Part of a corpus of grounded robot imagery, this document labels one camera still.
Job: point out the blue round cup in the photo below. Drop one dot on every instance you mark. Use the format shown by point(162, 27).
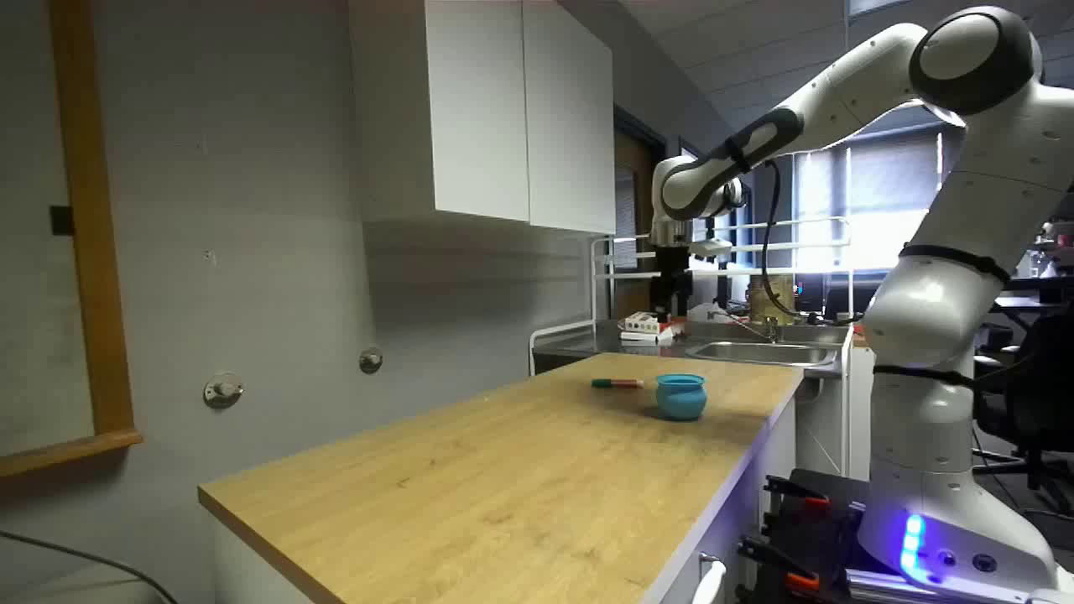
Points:
point(680, 397)

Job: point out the round metal wall knob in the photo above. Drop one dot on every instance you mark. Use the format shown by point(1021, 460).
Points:
point(224, 389)
point(371, 359)

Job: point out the white wall cabinet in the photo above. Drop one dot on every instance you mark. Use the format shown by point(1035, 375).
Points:
point(492, 113)

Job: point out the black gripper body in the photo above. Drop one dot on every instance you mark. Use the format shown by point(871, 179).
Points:
point(673, 269)

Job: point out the red white Expo marker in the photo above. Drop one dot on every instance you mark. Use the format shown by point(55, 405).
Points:
point(615, 385)

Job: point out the black office chair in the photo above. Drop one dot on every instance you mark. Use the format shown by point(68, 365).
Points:
point(1035, 389)

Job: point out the wood framed whiteboard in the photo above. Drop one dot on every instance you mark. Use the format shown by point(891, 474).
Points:
point(94, 279)

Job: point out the window with blinds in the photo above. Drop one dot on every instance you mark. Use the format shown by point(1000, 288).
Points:
point(883, 205)

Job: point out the white red marker box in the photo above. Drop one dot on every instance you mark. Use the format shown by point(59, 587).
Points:
point(648, 331)

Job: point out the black clamp with orange grips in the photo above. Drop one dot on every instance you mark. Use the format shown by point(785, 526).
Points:
point(799, 538)

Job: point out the small black wall bracket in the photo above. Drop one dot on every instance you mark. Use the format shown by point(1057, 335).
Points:
point(61, 221)

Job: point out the steel sink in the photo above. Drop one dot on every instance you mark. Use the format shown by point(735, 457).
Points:
point(760, 351)

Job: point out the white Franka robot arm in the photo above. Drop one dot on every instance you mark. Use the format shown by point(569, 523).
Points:
point(950, 304)

